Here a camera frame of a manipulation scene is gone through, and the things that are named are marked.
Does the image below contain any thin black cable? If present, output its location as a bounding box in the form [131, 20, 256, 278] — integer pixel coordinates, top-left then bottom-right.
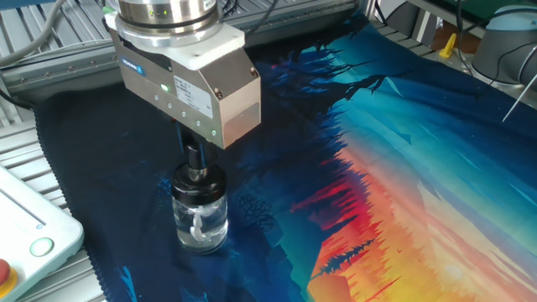
[455, 0, 537, 102]

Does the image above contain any black table cable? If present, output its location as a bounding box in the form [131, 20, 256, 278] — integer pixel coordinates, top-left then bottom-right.
[217, 0, 280, 37]

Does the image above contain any short black cable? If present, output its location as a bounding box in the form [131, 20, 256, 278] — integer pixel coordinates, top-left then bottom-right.
[0, 89, 33, 112]

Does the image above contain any white teach pendant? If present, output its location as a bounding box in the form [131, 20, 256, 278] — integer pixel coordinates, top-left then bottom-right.
[0, 164, 86, 302]

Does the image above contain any thin white cable tie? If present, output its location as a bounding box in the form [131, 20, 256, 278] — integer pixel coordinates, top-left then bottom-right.
[501, 73, 537, 123]

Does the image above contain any colourful sunset print cloth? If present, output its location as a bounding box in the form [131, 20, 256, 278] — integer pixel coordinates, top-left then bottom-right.
[33, 10, 537, 302]

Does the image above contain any clear glass jar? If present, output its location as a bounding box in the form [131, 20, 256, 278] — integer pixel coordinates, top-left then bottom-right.
[171, 195, 229, 255]

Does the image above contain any aluminium rail with screws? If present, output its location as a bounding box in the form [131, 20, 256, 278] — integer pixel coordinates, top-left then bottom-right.
[0, 0, 362, 98]

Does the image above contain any silver Schunk gripper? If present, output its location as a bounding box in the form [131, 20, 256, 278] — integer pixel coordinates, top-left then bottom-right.
[109, 29, 263, 169]

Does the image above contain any black knobbed jar lid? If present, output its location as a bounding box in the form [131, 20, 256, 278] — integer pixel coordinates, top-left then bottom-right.
[170, 144, 227, 206]

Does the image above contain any small yellow plastic object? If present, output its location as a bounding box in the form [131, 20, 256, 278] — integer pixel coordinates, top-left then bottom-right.
[438, 33, 458, 60]

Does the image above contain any thick grey cable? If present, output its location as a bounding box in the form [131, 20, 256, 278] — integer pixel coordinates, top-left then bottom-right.
[0, 0, 68, 68]

